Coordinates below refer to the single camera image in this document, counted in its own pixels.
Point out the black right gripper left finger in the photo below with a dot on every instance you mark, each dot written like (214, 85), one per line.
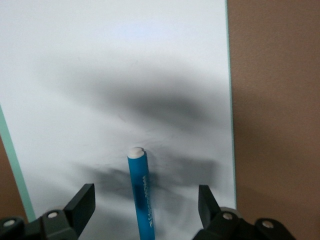
(80, 205)

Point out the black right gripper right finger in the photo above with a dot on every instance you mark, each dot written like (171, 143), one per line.
(206, 207)

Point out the blue marker with white end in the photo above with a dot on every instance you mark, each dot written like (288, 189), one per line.
(140, 180)

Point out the mint clipboard with white paper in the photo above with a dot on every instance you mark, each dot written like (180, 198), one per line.
(100, 62)

